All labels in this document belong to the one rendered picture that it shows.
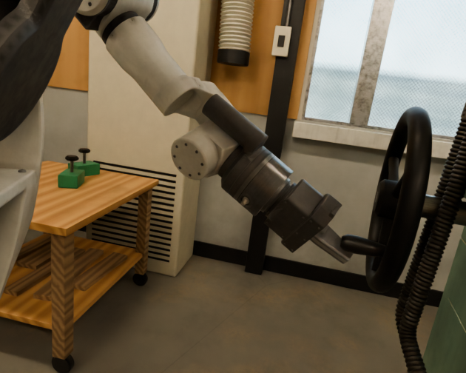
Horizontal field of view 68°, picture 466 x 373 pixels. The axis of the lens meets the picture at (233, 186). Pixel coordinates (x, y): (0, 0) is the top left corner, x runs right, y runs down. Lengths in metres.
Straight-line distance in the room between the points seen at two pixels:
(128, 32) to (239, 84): 1.34
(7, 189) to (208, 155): 0.25
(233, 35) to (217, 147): 1.24
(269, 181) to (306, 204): 0.06
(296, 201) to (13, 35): 0.36
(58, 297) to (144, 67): 0.84
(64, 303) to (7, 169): 0.87
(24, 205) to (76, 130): 1.92
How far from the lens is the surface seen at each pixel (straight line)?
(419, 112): 0.54
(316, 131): 1.76
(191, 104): 0.56
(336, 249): 0.51
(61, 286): 1.18
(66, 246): 1.12
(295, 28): 1.77
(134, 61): 0.53
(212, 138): 0.48
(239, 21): 1.70
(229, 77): 1.85
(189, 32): 1.63
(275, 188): 0.47
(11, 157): 0.37
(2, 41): 0.24
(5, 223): 0.36
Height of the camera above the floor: 0.94
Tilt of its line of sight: 15 degrees down
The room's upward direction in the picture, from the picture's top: 7 degrees clockwise
